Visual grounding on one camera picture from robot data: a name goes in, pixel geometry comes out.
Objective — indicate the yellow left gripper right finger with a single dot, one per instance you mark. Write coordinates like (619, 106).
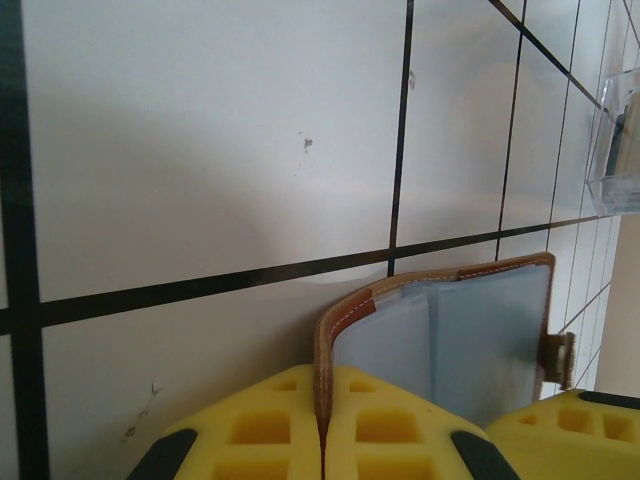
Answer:
(345, 400)

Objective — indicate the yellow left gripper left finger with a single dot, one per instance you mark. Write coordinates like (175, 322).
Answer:
(300, 400)

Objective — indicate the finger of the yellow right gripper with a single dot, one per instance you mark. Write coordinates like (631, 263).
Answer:
(550, 450)

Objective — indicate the clear acrylic card stand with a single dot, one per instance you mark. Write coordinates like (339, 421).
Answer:
(600, 150)

